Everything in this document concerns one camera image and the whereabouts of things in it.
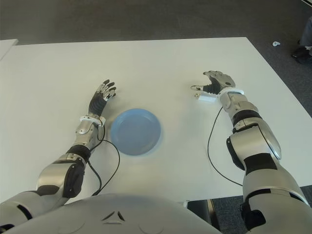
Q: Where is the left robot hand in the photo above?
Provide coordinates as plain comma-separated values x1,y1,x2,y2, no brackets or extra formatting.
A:
88,79,117,117

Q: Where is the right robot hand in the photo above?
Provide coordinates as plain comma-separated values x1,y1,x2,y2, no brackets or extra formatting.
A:
190,70,236,95

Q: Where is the white charger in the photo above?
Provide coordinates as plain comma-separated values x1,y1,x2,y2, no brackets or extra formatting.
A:
194,92,217,103

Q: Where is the blue plate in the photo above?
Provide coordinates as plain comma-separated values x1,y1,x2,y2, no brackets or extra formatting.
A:
110,108,162,157

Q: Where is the person leg with dark shoe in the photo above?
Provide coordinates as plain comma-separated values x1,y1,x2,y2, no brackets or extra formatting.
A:
291,17,312,65

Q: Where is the neighbouring white table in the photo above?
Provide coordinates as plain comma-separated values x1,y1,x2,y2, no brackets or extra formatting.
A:
0,39,19,61

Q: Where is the grey robot torso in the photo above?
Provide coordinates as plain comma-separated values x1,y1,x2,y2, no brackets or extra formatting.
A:
0,192,247,234

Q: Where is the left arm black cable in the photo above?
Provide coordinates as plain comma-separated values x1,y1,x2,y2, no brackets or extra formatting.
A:
87,124,121,197

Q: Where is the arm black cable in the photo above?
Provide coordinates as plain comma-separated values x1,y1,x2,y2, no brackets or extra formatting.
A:
87,124,121,197
207,106,245,187

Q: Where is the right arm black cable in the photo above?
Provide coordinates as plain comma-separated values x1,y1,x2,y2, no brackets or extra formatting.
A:
207,106,245,187

